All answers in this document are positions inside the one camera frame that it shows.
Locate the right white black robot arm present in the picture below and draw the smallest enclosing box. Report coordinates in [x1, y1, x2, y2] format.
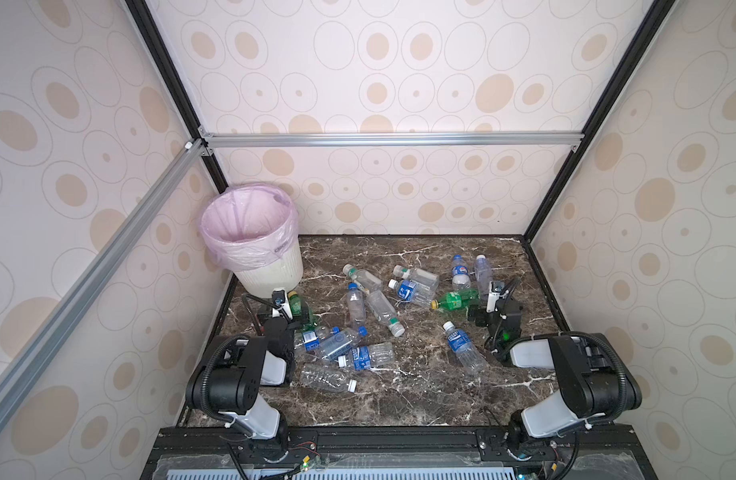
[467, 299, 643, 454]

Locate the clear bottle pale label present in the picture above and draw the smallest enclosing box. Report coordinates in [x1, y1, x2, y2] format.
[474, 254, 493, 301]

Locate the green bottle yellow cap right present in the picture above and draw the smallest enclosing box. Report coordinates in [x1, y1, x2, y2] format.
[430, 289, 479, 311]

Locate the pink bin liner bag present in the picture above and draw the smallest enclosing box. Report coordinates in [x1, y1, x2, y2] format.
[198, 183, 299, 272]

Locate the clear bottle green band cap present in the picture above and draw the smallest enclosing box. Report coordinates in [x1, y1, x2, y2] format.
[367, 290, 405, 337]

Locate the white plastic waste bin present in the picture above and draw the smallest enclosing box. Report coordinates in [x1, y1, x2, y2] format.
[234, 241, 303, 298]

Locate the flat clear bottle white cap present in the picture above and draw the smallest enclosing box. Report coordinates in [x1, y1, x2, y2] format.
[393, 265, 439, 290]

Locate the square clear bottle green band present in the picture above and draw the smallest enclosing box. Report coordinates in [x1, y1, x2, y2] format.
[342, 264, 383, 294]

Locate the Pocari Sweat bottle white cap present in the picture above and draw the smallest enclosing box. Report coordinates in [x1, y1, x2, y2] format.
[337, 342, 396, 371]

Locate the soda water bottle blue cap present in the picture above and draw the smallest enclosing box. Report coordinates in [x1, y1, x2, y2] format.
[314, 326, 368, 361]

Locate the black frame post left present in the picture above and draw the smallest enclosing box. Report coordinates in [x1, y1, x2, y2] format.
[124, 0, 228, 193]

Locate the green bottle near bin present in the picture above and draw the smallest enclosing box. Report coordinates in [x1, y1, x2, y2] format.
[287, 291, 318, 331]

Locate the blue label bottle white cap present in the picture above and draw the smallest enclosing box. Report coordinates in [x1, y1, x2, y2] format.
[388, 279, 435, 308]

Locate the small Pepsi water bottle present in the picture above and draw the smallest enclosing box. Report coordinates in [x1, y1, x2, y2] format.
[451, 254, 471, 291]

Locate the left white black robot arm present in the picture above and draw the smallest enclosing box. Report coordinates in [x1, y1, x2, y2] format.
[185, 316, 295, 449]

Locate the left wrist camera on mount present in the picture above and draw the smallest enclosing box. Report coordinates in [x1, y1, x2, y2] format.
[271, 289, 293, 322]

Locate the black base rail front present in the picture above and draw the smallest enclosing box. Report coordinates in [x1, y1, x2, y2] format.
[141, 424, 657, 479]

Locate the aluminium rail left wall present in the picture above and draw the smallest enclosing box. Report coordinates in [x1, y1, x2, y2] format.
[0, 138, 207, 434]

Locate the Fiji bottle blue cap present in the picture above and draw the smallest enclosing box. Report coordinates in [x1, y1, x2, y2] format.
[346, 282, 366, 326]

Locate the small blue label bottle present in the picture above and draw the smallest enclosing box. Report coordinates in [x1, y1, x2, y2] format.
[293, 326, 340, 354]

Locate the black frame post right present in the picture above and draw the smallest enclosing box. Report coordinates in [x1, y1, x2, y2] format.
[523, 0, 676, 246]

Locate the black frame post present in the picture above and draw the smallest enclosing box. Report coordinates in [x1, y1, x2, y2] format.
[124, 0, 228, 193]
[523, 0, 676, 246]

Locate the crushed clear bottle white cap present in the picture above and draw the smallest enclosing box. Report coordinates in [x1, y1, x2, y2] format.
[299, 363, 357, 393]

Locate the horizontal aluminium rail back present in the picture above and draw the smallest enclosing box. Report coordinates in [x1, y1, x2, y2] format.
[205, 131, 584, 149]

